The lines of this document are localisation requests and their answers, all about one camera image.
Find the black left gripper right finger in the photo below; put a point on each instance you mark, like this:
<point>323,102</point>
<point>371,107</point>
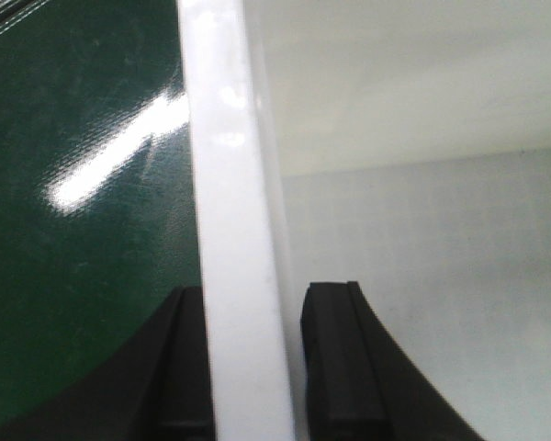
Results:
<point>360,383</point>

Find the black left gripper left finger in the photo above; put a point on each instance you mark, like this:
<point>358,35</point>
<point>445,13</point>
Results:
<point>155,387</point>

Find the white plastic tote crate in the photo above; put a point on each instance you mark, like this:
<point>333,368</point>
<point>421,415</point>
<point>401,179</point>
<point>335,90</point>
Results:
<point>405,145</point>

